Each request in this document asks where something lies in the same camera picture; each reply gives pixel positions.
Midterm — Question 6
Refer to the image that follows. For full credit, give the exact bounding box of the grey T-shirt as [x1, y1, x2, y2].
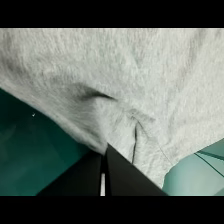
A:
[0, 27, 224, 190]

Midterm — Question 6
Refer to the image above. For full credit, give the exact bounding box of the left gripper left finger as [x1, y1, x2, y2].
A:
[36, 150, 103, 197]

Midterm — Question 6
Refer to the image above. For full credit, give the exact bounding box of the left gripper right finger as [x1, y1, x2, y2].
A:
[104, 142, 168, 197]

